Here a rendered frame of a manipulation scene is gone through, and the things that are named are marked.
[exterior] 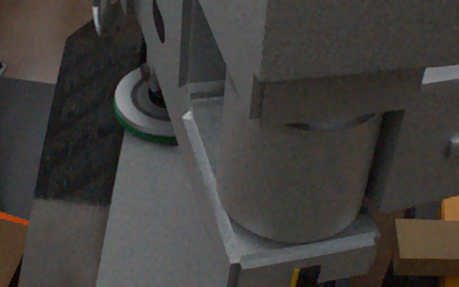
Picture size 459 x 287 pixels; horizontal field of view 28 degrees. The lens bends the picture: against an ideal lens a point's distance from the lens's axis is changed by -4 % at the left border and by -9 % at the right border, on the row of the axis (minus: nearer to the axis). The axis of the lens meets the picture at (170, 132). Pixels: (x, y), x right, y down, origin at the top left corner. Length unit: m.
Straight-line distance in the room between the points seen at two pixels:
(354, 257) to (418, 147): 0.17
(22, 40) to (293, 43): 2.75
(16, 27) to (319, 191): 2.62
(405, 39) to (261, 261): 0.39
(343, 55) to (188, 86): 0.49
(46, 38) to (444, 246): 2.12
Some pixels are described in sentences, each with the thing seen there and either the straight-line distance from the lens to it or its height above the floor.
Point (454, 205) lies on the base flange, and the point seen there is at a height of 0.78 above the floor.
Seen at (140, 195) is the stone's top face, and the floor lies 0.82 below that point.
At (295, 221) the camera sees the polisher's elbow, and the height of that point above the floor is 1.29.
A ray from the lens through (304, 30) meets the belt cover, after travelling 0.81.
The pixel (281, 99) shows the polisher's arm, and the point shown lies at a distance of 0.95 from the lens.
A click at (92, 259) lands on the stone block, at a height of 0.80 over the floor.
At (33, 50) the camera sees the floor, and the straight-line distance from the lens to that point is 3.47.
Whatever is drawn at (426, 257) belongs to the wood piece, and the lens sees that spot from 1.73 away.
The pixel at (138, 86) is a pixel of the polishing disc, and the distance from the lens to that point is 1.95.
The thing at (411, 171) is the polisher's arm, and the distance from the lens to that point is 1.14.
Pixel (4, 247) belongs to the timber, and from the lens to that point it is 2.60.
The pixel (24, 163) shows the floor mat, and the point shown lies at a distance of 3.00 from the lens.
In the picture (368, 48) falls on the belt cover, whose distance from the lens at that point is 0.85.
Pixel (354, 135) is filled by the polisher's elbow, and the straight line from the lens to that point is 1.03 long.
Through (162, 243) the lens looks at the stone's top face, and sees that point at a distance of 1.69.
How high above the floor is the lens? 2.09
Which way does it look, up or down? 42 degrees down
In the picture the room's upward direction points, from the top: 3 degrees clockwise
